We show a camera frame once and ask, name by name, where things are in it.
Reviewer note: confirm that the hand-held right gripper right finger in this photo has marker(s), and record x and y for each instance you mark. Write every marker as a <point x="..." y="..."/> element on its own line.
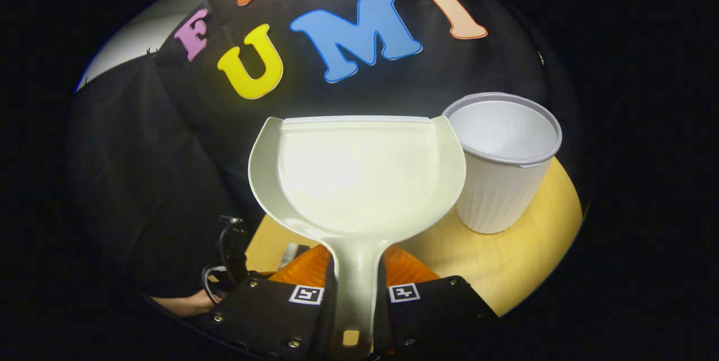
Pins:
<point x="438" y="313"/>

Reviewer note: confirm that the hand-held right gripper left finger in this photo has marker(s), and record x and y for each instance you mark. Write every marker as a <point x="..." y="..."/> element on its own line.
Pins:
<point x="269" y="316"/>

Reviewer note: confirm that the white ribbed garbage bin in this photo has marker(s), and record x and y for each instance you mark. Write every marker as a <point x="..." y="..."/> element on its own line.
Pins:
<point x="494" y="192"/>

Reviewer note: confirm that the white plastic dustpan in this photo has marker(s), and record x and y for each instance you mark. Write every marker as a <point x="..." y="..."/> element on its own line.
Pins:
<point x="359" y="181"/>

